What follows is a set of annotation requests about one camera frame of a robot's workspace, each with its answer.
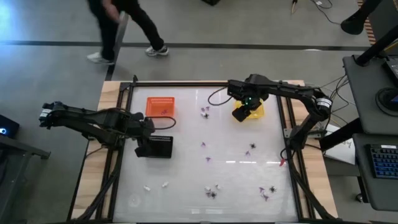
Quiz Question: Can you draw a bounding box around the black laptop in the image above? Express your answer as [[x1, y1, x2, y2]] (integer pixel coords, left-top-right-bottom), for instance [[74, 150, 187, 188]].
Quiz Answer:
[[382, 57, 398, 80]]

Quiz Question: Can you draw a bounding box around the orange plastic basket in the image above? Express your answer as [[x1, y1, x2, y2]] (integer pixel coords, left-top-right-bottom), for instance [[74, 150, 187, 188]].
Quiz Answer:
[[145, 96, 176, 118]]

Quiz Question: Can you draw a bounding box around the dark grey metal stand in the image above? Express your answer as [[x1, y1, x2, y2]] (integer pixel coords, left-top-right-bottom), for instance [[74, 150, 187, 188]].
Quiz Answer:
[[0, 135, 52, 224]]

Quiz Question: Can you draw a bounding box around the black round desk device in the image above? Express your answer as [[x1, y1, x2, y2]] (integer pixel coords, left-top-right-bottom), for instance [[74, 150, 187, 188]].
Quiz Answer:
[[374, 86, 398, 110]]

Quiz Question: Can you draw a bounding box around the black camera cable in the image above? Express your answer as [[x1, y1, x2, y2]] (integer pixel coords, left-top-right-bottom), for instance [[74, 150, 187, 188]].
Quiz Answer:
[[144, 115, 177, 131], [206, 86, 233, 107]]

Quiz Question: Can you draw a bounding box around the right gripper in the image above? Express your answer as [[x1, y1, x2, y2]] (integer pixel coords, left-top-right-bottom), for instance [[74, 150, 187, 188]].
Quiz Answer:
[[231, 73, 271, 123]]

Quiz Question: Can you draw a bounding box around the yellow plastic basket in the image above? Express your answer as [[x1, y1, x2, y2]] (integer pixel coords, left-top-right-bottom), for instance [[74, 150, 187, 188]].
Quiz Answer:
[[233, 98, 265, 120]]

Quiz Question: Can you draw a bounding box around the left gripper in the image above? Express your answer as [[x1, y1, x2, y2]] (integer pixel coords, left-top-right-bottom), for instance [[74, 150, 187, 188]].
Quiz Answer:
[[126, 111, 155, 159]]

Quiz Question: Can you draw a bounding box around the grey side desk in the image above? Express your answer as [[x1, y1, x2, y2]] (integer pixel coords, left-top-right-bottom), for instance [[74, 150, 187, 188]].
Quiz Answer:
[[341, 54, 398, 135], [352, 133, 398, 212]]

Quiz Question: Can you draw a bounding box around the black right camera cable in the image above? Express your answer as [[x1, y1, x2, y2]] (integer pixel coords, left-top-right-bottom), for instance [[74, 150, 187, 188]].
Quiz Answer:
[[206, 86, 233, 107]]

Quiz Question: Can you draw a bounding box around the person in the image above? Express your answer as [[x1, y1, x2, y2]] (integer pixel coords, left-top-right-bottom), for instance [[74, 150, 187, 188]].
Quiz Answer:
[[86, 0, 170, 66]]

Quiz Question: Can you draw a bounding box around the black left camera cable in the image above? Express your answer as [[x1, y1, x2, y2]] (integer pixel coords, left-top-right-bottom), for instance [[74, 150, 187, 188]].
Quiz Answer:
[[144, 115, 177, 131]]

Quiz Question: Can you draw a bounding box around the black box with blue light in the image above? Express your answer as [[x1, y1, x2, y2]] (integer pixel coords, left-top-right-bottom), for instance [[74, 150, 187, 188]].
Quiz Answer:
[[0, 114, 21, 139]]

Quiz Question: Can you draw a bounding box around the white paper sheet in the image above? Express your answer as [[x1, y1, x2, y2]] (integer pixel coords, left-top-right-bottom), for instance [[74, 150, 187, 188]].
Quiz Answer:
[[323, 123, 357, 166]]

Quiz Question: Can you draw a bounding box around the wooden slatted panel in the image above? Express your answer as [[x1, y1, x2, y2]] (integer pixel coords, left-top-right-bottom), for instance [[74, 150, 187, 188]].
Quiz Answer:
[[356, 0, 377, 46]]

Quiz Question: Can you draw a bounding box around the backlit black keyboard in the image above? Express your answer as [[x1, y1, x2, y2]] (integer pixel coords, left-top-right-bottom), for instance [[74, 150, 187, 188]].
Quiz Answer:
[[369, 143, 398, 180]]

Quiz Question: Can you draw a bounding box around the black plastic basket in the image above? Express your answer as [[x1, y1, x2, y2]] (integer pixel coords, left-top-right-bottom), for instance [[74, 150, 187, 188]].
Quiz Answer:
[[147, 135, 174, 159]]

